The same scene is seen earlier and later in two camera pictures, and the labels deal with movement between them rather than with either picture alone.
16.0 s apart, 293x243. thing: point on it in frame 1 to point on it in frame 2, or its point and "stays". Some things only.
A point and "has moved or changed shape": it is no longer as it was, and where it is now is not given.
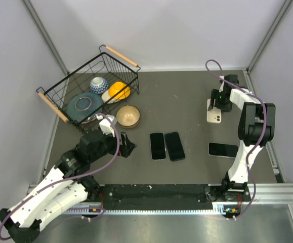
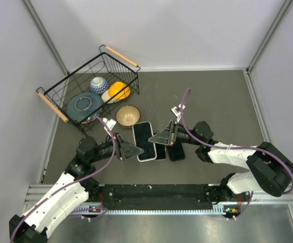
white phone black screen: (222, 150) has moved or changed shape
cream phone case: (214, 115) to (142, 131)
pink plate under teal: (90, 120) stays
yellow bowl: (119, 90) stays
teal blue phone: (158, 146) stays
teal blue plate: (81, 105) stays
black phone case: (174, 146) stays
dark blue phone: (174, 146) stays
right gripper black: (214, 94) to (164, 137)
